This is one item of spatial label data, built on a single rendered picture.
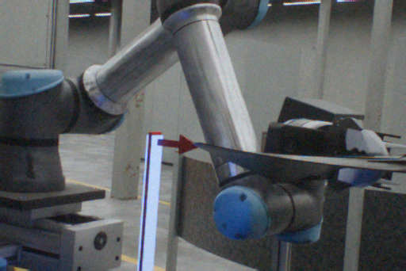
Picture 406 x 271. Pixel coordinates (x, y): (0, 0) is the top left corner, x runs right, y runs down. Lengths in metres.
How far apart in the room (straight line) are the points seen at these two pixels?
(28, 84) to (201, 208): 1.83
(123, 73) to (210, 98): 0.35
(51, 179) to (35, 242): 0.12
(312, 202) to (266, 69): 9.83
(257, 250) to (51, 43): 1.23
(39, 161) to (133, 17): 6.24
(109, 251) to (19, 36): 1.60
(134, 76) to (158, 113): 10.48
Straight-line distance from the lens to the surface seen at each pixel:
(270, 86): 10.91
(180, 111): 11.33
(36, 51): 2.76
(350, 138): 0.80
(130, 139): 7.43
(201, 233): 2.97
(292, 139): 0.82
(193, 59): 0.96
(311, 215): 1.00
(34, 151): 1.25
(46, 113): 1.25
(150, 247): 0.79
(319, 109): 1.28
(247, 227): 0.88
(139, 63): 1.22
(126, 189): 7.49
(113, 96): 1.29
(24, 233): 1.23
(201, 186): 2.97
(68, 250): 1.16
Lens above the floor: 1.24
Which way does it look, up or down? 3 degrees down
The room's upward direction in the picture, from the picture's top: 4 degrees clockwise
